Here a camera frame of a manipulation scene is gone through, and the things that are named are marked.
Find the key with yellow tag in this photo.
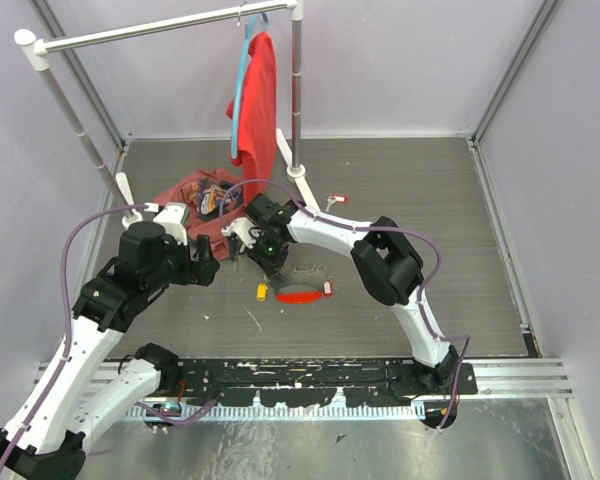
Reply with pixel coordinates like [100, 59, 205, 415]
[256, 283, 269, 302]

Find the key with red tag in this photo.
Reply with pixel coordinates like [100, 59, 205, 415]
[323, 280, 333, 298]

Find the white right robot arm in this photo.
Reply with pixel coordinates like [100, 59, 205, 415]
[246, 194, 461, 394]

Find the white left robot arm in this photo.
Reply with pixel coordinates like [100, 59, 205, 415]
[0, 203, 219, 479]

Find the crumpled maroon t-shirt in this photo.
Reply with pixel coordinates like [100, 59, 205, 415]
[155, 167, 255, 261]

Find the red tag key by rack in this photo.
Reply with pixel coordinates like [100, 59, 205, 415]
[325, 194, 349, 212]

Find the red hanging t-shirt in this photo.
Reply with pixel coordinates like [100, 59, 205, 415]
[226, 32, 277, 203]

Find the small circuit board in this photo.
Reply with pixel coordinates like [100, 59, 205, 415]
[151, 402, 182, 417]

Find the blue clothes hanger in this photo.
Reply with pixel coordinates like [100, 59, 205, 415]
[229, 13, 275, 165]

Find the white metal clothes rack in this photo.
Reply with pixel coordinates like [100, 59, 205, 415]
[14, 1, 317, 206]

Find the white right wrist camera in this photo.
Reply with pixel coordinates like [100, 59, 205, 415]
[221, 217, 257, 249]

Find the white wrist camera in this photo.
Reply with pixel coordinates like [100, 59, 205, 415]
[145, 202, 189, 245]
[221, 217, 257, 249]

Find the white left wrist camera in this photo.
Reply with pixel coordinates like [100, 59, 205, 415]
[145, 202, 189, 245]

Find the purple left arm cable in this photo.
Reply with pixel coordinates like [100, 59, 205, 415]
[0, 204, 151, 477]

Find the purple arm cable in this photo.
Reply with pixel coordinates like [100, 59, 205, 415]
[0, 204, 151, 477]
[218, 179, 471, 431]

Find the perforated cable duct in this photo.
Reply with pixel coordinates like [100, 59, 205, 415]
[123, 400, 426, 422]

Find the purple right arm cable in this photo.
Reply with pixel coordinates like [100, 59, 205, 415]
[218, 179, 471, 431]

